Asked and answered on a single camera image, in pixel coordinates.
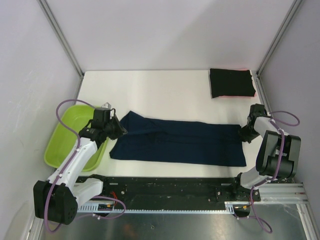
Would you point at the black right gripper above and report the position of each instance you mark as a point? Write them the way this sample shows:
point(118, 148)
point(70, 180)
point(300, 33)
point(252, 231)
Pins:
point(243, 136)

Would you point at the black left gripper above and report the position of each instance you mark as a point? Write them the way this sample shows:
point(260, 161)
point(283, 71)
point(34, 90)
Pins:
point(120, 130)

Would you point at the navy blue t shirt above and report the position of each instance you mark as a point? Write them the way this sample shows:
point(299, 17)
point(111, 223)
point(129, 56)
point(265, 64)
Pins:
point(173, 141)

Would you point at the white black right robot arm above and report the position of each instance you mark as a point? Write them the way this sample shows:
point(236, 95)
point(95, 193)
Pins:
point(278, 154)

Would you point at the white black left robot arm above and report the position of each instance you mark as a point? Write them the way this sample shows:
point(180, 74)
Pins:
point(57, 199)

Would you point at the green plastic bin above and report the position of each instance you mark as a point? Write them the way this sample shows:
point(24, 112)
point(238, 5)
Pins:
point(62, 140)

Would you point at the folded black t shirt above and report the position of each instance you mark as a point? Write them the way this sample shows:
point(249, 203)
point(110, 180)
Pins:
point(232, 82)

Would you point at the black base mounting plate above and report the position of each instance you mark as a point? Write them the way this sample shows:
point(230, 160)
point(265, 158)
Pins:
point(220, 189)

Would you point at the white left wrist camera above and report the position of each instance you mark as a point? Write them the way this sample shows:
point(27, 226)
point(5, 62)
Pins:
point(106, 105)

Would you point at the aluminium front frame rail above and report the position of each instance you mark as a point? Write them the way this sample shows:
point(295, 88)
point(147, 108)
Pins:
point(283, 193)

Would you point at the grey slotted cable duct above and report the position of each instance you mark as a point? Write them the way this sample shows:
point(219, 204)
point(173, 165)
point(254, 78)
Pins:
point(208, 207)

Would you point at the left aluminium frame post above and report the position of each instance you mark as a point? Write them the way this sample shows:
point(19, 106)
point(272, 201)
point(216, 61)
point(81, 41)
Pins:
point(45, 7)

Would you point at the aluminium frame post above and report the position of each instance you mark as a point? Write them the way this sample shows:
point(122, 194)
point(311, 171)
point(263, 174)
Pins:
point(290, 15)
point(45, 7)

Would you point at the right aluminium frame post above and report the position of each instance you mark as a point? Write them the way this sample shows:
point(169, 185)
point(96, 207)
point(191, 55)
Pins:
point(290, 15)

